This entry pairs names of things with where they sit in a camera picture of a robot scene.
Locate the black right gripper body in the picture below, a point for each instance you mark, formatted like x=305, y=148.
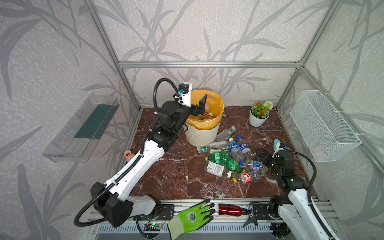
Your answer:
x=267, y=156

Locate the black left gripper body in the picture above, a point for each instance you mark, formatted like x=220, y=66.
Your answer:
x=195, y=109

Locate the red label cola bottle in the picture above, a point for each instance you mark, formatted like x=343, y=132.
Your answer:
x=207, y=114

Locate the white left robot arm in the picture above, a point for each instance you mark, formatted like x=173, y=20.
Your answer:
x=113, y=199

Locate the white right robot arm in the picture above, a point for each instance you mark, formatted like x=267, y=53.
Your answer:
x=296, y=207

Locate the yellow bin liner bag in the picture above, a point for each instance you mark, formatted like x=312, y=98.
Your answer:
x=216, y=109

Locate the white ribbed waste bin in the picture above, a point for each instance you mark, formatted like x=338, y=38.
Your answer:
x=200, y=138

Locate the blue label bottle near gripper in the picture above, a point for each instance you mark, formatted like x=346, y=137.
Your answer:
x=253, y=166

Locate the light blue silicone spatula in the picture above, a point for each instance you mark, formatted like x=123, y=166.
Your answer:
x=277, y=144

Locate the Pepsi blue label bottle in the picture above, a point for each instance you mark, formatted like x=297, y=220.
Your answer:
x=245, y=149

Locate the red label bottle yellow cap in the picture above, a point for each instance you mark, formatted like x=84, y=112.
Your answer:
x=246, y=178

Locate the clear bottle white cap green band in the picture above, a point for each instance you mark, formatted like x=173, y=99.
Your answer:
x=225, y=134

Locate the green plastic soda bottle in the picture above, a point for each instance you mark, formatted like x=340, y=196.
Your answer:
x=224, y=159

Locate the clear bottle green label lying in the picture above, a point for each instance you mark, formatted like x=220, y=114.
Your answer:
x=222, y=146

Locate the white pot with flowers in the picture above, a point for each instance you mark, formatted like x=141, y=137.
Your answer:
x=260, y=112

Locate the white label flat bottle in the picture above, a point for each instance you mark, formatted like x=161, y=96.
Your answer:
x=217, y=170

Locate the red metallic bottle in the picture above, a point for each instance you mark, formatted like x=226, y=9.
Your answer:
x=233, y=210

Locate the small terracotta vase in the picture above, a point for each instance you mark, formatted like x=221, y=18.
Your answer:
x=128, y=155

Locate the green black work glove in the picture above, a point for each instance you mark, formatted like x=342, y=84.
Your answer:
x=191, y=219

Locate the green circuit board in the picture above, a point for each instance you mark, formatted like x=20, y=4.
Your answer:
x=152, y=227

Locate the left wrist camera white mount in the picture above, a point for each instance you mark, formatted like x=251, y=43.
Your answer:
x=183, y=95

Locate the white wire mesh basket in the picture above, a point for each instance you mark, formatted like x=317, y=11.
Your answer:
x=328, y=136

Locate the aluminium frame crossbar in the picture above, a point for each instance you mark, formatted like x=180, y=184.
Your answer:
x=211, y=64

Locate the clear acrylic wall shelf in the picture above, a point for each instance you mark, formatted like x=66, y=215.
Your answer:
x=78, y=139

